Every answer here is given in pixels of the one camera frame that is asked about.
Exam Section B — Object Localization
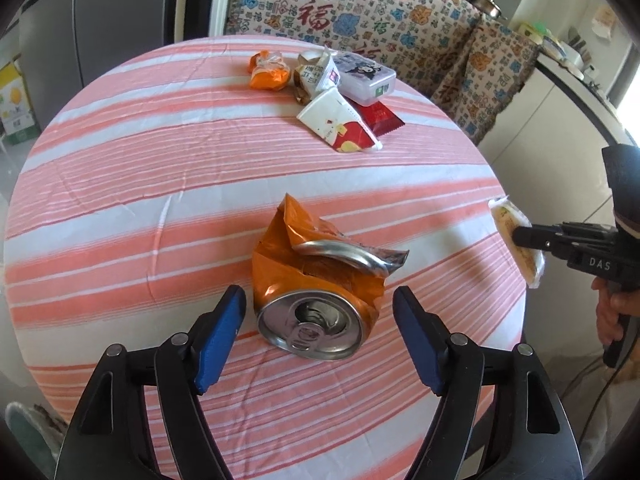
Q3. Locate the clear cracker packet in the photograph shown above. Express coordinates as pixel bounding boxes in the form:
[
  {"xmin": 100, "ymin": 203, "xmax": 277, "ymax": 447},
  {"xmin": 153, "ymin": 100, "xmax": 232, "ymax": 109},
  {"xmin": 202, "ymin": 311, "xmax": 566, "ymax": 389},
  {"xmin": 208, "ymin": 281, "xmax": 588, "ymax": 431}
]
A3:
[{"xmin": 488, "ymin": 196, "xmax": 546, "ymax": 289}]

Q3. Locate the crushed orange soda can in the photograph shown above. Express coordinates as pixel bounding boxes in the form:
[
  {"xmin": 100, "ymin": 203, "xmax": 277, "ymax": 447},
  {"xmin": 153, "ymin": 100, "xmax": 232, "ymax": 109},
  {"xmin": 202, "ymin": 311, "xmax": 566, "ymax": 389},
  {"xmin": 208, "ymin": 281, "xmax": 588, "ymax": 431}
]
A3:
[{"xmin": 252, "ymin": 194, "xmax": 409, "ymax": 361}]

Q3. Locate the red white paper cup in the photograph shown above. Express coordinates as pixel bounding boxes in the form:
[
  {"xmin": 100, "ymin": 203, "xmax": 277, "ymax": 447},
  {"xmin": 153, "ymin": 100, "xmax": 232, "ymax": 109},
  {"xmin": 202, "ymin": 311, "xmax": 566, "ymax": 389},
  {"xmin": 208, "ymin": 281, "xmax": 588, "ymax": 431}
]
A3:
[{"xmin": 297, "ymin": 87, "xmax": 383, "ymax": 153}]

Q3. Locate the orange white snack wrapper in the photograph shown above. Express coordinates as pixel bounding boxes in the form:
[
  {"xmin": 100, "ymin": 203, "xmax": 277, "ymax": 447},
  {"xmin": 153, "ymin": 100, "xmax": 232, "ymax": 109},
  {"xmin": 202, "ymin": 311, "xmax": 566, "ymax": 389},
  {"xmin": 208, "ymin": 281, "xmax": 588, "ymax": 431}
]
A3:
[{"xmin": 247, "ymin": 50, "xmax": 291, "ymax": 91}]

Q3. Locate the person right hand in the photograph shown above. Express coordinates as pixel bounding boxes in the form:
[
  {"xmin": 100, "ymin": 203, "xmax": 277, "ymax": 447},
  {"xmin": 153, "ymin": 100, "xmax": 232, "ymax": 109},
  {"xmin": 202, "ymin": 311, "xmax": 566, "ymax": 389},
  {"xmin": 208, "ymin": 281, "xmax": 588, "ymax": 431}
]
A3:
[{"xmin": 591, "ymin": 278, "xmax": 640, "ymax": 346}]

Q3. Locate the red flat snack packet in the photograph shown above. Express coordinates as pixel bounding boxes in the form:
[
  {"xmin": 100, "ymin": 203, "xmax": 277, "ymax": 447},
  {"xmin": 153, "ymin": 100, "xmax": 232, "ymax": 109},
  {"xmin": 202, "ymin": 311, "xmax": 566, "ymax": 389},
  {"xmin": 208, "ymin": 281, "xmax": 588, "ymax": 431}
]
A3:
[{"xmin": 349, "ymin": 100, "xmax": 405, "ymax": 136}]

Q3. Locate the pink striped tablecloth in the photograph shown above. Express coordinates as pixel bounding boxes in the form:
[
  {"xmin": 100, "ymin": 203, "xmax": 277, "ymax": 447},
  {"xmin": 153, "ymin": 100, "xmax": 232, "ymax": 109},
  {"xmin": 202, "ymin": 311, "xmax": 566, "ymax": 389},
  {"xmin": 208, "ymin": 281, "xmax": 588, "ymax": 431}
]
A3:
[{"xmin": 4, "ymin": 36, "xmax": 525, "ymax": 479}]

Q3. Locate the steel pot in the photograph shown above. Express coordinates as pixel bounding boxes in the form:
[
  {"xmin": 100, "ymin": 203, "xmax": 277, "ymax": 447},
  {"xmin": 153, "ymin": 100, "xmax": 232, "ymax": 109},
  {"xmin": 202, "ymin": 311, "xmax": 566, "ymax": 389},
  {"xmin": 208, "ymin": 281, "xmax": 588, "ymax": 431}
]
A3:
[{"xmin": 466, "ymin": 0, "xmax": 503, "ymax": 18}]

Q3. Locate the patterned fu character cloth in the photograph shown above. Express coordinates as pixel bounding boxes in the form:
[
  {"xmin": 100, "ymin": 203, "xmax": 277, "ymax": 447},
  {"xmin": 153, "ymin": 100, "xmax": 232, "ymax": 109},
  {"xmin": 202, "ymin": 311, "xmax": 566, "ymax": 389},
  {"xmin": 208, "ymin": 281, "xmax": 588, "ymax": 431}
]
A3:
[{"xmin": 224, "ymin": 0, "xmax": 539, "ymax": 143}]

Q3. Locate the yellow white carton box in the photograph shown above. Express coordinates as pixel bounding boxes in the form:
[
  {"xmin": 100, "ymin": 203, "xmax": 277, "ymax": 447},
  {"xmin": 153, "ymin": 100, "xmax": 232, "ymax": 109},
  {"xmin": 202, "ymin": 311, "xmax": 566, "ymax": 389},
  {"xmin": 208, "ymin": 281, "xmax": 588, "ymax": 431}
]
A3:
[{"xmin": 0, "ymin": 62, "xmax": 41, "ymax": 145}]

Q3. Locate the grey refrigerator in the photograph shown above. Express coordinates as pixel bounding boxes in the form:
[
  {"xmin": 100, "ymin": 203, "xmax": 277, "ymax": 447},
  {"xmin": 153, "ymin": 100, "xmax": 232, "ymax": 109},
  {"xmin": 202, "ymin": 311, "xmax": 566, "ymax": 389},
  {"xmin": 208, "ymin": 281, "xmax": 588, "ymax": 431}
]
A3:
[{"xmin": 18, "ymin": 0, "xmax": 175, "ymax": 128}]

